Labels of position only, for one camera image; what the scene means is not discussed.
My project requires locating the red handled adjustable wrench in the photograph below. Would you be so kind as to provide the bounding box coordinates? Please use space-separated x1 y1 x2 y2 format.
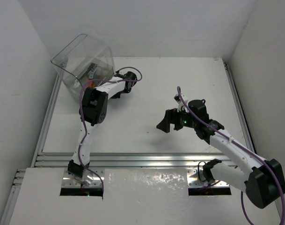
85 69 95 89

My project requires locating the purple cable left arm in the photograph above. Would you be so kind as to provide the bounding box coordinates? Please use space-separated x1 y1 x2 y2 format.
78 66 143 190

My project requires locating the clear stacked plastic container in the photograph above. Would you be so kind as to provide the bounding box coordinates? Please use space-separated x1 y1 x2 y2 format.
50 33 118 104

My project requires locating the black handled adjustable wrench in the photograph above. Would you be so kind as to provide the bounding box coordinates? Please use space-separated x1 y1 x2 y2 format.
84 63 97 76

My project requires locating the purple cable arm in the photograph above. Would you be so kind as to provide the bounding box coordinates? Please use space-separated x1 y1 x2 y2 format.
78 66 143 190
176 85 285 225

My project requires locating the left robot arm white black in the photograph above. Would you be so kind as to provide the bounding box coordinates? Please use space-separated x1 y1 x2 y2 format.
68 71 140 179

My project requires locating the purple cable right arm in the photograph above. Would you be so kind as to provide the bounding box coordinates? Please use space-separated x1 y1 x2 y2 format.
176 85 285 225

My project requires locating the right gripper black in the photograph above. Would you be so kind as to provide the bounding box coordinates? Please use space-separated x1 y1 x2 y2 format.
156 105 197 133

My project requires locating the aluminium frame rail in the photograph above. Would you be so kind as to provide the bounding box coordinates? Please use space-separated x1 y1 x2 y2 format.
1 58 249 225

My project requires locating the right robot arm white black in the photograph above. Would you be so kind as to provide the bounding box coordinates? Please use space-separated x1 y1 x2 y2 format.
156 95 285 209

